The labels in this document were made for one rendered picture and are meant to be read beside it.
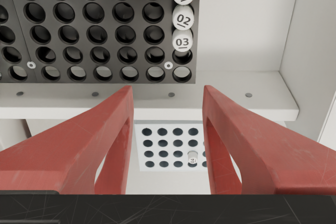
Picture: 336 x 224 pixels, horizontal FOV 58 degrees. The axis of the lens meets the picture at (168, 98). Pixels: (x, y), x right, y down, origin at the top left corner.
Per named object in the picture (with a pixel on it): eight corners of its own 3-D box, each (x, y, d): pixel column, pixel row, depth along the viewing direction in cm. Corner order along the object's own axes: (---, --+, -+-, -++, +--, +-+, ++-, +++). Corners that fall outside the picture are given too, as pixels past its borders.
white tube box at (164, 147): (232, 104, 39) (237, 123, 36) (227, 151, 44) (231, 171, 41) (137, 105, 40) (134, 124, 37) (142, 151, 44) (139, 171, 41)
